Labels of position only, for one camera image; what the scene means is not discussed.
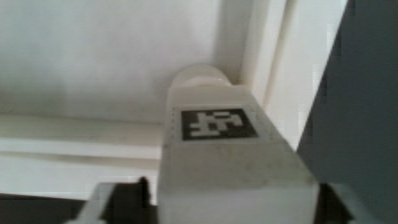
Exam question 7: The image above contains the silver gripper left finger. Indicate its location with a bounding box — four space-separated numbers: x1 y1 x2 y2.
73 177 157 224

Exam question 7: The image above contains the white leg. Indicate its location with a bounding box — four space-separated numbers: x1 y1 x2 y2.
159 65 319 224

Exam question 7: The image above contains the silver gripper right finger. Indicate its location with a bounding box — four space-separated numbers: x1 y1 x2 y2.
317 183 381 224

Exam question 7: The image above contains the white square tabletop part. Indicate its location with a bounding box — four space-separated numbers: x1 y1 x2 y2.
0 0 349 199

